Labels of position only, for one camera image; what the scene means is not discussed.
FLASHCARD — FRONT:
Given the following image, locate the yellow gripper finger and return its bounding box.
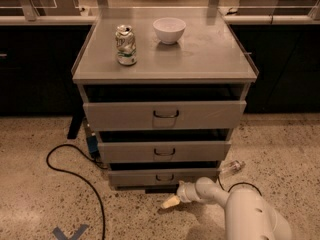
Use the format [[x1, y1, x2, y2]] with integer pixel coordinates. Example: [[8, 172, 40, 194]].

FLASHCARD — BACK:
[[161, 195, 180, 209]]

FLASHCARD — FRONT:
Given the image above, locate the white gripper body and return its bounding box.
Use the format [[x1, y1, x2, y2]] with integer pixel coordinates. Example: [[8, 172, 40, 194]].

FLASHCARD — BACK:
[[176, 181, 199, 203]]

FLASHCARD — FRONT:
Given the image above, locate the grey bottom drawer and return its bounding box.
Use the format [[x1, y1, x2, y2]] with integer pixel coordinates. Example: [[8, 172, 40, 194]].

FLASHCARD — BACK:
[[108, 168, 219, 187]]

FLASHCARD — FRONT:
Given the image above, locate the grey drawer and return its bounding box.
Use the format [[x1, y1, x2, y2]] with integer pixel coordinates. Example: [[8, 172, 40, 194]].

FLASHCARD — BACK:
[[83, 101, 246, 131], [108, 168, 219, 187], [98, 141, 231, 163]]

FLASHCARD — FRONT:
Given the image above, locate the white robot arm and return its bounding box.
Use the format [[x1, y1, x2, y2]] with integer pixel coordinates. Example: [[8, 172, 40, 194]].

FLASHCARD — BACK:
[[161, 177, 293, 240]]

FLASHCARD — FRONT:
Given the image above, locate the grey top drawer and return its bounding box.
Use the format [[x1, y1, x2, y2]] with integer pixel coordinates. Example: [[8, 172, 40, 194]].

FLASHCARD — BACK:
[[83, 101, 246, 131]]

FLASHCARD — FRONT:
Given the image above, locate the grey middle drawer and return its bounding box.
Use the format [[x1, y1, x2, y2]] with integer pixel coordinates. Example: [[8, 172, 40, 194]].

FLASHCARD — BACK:
[[98, 141, 231, 163]]

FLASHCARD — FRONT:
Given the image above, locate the grey metal drawer cabinet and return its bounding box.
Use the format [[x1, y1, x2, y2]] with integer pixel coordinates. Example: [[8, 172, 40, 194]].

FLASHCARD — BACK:
[[73, 7, 257, 192]]

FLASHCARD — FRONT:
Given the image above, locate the clear plastic bottle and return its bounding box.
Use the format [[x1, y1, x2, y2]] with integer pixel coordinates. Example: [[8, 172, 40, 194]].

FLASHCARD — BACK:
[[219, 160, 246, 178]]

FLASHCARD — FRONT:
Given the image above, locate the blue power adapter box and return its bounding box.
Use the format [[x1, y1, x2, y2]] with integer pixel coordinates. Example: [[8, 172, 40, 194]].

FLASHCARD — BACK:
[[86, 135, 100, 159]]

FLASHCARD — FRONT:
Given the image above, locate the white ceramic bowl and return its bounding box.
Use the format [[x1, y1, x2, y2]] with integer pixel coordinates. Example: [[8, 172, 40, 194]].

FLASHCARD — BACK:
[[153, 17, 186, 44]]

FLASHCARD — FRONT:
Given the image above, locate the crushed green soda can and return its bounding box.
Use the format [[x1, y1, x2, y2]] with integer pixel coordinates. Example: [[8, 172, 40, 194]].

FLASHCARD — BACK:
[[115, 25, 137, 66]]

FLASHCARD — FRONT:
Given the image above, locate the dark right bench cabinet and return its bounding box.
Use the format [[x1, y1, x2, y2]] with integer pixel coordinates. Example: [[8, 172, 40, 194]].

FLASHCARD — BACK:
[[225, 16, 320, 113]]

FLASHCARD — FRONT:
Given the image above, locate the dark bench cabinet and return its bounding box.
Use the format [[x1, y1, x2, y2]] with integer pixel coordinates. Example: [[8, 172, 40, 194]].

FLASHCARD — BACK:
[[0, 23, 91, 116], [225, 16, 320, 113]]

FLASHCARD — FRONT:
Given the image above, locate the dark left bench cabinet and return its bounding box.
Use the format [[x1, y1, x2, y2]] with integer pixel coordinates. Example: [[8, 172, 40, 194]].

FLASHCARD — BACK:
[[0, 23, 91, 116]]

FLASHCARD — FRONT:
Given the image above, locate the black cable right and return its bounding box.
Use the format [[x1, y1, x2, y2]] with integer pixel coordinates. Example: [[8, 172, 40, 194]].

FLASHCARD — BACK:
[[217, 175, 263, 197]]

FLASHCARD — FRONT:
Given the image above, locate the black cable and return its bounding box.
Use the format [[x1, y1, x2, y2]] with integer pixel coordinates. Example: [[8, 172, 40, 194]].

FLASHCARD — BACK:
[[45, 144, 108, 240], [217, 175, 263, 197]]

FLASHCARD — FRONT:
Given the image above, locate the black cable left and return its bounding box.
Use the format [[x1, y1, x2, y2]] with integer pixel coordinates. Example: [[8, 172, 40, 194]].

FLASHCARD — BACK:
[[45, 144, 108, 240]]

